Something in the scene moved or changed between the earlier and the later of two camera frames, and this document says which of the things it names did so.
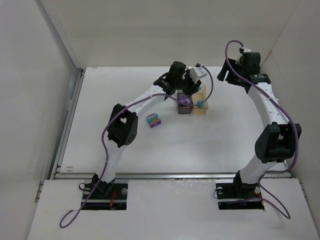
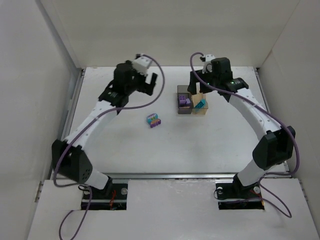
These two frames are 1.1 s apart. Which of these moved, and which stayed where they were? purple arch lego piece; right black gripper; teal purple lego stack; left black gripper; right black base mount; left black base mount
Moved: right black gripper; left black gripper
Stayed: right black base mount; purple arch lego piece; teal purple lego stack; left black base mount
